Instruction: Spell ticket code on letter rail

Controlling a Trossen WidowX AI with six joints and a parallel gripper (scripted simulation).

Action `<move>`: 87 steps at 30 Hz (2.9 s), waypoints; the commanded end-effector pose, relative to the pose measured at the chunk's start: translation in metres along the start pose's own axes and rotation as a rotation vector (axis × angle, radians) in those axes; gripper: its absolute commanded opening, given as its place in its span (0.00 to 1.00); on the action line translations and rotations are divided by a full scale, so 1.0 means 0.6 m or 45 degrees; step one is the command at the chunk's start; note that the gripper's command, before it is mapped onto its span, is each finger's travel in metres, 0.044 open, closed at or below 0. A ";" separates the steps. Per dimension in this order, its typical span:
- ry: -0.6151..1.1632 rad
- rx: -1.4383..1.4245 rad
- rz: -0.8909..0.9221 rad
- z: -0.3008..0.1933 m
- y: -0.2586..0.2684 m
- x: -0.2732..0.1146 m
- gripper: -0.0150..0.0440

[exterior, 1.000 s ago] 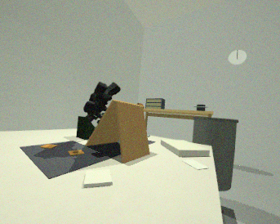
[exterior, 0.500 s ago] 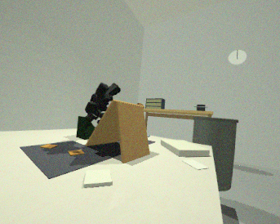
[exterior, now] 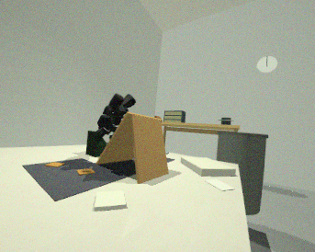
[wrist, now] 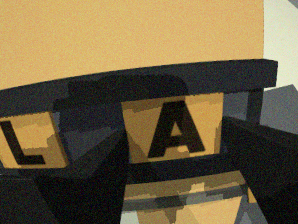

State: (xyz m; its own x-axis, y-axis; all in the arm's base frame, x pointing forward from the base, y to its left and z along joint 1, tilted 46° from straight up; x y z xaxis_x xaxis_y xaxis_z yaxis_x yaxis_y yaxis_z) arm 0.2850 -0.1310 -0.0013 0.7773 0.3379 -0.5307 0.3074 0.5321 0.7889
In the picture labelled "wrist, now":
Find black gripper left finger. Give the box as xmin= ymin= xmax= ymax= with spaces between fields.
xmin=0 ymin=128 xmax=129 ymax=224

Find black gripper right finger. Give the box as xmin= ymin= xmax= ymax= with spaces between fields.
xmin=221 ymin=116 xmax=298 ymax=224

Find white paper ticket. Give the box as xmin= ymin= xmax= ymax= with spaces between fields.
xmin=120 ymin=210 xmax=140 ymax=224

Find tan tile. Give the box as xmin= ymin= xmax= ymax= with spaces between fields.
xmin=121 ymin=92 xmax=223 ymax=164
xmin=247 ymin=189 xmax=257 ymax=204
xmin=0 ymin=111 xmax=69 ymax=169

